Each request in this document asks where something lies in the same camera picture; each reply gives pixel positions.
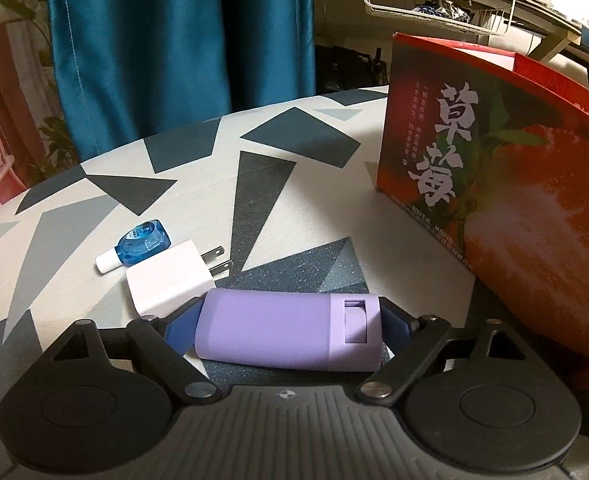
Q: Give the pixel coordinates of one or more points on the cluttered white desk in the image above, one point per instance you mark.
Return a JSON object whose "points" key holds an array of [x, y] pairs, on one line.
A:
{"points": [[481, 20]]}

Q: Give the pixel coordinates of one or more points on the blue curtain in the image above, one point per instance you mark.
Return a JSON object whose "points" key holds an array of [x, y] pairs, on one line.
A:
{"points": [[126, 69]]}

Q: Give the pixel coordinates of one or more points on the white power adapter plug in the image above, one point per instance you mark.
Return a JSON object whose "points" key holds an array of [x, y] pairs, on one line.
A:
{"points": [[162, 283]]}

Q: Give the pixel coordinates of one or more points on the printed room backdrop cloth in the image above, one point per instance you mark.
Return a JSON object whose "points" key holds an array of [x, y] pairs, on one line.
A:
{"points": [[35, 143]]}

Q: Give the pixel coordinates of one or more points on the purple plastic case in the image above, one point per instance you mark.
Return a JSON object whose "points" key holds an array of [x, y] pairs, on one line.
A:
{"points": [[294, 330]]}

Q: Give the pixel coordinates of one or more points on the red strawberry cardboard box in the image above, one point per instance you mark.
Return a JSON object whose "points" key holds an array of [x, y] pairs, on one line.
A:
{"points": [[496, 167]]}

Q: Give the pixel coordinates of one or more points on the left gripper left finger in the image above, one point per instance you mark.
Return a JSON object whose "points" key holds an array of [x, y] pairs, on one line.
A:
{"points": [[160, 345]]}

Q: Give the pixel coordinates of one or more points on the blue correction tape dispenser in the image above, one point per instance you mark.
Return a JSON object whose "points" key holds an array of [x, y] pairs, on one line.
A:
{"points": [[138, 244]]}

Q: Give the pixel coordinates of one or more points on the geometric patterned table cover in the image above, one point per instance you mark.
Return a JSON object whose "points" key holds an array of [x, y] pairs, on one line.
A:
{"points": [[287, 190]]}

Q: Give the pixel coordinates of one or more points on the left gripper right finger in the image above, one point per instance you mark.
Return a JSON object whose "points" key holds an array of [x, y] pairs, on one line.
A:
{"points": [[415, 344]]}

